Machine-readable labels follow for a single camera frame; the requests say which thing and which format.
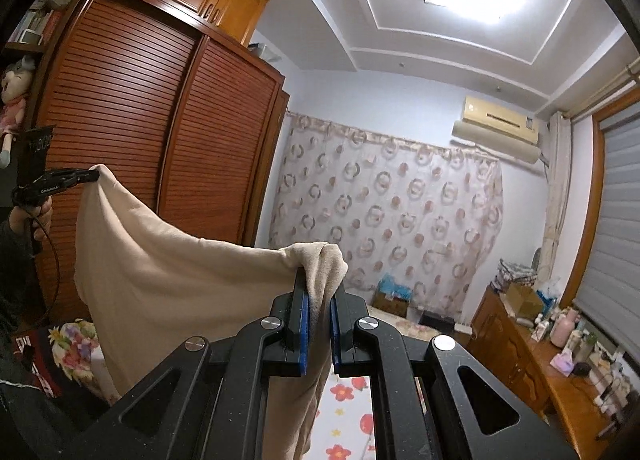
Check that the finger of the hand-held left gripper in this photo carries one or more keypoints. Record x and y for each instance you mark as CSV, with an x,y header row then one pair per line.
x,y
80,175

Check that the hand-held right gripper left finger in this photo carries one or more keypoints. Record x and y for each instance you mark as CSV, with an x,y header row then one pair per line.
x,y
301,340

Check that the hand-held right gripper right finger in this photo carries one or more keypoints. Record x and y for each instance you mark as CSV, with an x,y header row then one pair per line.
x,y
336,345

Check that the beige printed t-shirt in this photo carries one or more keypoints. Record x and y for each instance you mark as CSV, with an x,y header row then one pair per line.
x,y
175,280

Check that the person's left forearm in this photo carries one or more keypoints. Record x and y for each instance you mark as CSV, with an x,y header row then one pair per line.
x,y
12,265

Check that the person's left hand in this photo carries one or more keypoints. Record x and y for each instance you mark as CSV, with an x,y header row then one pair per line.
x,y
45,217

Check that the small cardboard box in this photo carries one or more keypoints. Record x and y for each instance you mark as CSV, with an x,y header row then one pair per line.
x,y
390,307

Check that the pink dressed doll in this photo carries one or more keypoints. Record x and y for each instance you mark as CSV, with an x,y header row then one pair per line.
x,y
15,105

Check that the black flat box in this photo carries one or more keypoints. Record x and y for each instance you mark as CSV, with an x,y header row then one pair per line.
x,y
436,321

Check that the brown slatted wooden wardrobe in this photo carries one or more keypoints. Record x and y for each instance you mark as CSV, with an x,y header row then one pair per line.
x,y
150,90

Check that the row of books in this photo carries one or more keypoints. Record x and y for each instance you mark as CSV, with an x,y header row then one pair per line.
x,y
40,22

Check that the long wooden cabinet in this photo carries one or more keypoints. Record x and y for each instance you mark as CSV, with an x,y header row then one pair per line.
x,y
505,340

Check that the open flat cardboard box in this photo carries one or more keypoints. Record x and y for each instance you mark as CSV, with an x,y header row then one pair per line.
x,y
522,300

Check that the person's dark printed clothing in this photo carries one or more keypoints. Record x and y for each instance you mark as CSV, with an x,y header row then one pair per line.
x,y
30,380

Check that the small white fan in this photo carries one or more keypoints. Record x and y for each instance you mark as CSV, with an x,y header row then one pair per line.
x,y
536,260

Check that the white storage box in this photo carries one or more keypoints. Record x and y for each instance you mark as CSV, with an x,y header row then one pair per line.
x,y
260,51

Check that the pink thermos jug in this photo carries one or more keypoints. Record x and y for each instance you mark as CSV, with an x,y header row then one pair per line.
x,y
562,330

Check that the pink tissue pack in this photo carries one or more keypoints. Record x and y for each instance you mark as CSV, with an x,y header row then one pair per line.
x,y
562,362

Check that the tied cream window curtain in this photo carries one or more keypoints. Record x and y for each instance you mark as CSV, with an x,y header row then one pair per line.
x,y
557,190

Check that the grey window blind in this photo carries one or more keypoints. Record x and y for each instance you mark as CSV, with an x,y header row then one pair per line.
x,y
620,240

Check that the beige wall air conditioner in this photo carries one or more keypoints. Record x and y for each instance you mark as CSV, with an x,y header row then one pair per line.
x,y
495,132

